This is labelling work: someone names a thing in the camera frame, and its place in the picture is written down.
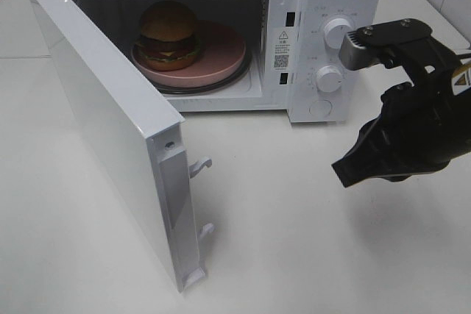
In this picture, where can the round white door button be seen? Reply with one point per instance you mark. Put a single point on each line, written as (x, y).
(321, 108)

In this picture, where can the burger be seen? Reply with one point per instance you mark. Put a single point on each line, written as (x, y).
(167, 39)

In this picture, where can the white microwave oven body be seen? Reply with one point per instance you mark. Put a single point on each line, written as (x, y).
(283, 36)

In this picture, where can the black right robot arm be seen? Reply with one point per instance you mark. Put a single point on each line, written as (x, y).
(459, 81)

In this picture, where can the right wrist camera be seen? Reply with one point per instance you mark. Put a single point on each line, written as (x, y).
(407, 43)

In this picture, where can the white control knob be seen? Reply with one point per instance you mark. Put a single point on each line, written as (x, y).
(334, 30)
(328, 79)

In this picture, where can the white microwave door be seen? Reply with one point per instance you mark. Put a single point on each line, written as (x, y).
(134, 132)

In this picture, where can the glass microwave turntable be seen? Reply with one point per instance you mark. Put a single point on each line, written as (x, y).
(239, 72)

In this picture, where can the pink plate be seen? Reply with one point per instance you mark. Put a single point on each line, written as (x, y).
(221, 53)

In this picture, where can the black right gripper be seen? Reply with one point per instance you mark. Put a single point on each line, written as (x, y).
(419, 131)

